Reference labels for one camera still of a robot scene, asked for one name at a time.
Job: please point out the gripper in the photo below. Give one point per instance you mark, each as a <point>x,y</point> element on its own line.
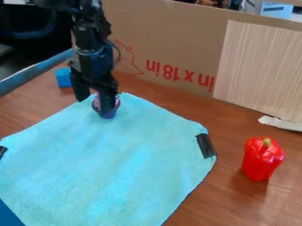
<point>94,63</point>

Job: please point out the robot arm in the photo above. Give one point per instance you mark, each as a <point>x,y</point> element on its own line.
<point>89,25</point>

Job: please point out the light blue cloth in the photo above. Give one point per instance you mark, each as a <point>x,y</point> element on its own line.
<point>104,164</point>

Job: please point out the purple toy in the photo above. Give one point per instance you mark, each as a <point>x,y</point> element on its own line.
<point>106,111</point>

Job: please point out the blue block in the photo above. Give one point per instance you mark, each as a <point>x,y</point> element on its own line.
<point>63,77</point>

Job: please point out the cardboard box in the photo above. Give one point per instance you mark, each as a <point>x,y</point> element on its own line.
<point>165,41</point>

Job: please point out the light wooden board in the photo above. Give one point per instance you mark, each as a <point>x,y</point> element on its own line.
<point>261,67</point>

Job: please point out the red toy pepper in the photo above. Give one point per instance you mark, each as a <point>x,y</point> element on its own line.
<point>261,160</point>

